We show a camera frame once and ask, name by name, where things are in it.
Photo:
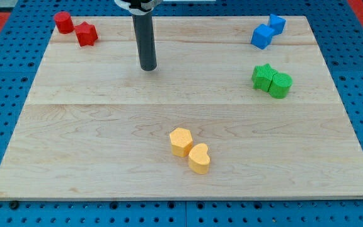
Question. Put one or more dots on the yellow heart block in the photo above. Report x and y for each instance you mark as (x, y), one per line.
(198, 159)

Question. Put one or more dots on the red cylinder block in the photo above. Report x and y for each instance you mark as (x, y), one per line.
(63, 22)

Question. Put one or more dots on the light wooden board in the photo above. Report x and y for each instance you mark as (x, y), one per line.
(96, 127)

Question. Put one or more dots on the green star block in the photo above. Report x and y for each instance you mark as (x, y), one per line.
(262, 77)

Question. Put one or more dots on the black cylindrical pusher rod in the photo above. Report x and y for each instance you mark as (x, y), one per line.
(144, 33)

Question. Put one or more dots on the blue triangle block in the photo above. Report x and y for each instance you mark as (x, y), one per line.
(277, 23)

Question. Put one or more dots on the blue cube block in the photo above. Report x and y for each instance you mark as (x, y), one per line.
(262, 36)

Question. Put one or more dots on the red star block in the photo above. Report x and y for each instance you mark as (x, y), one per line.
(86, 34)

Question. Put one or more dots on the yellow hexagon block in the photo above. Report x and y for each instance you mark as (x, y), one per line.
(181, 142)

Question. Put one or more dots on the green cylinder block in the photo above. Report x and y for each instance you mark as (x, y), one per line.
(280, 85)

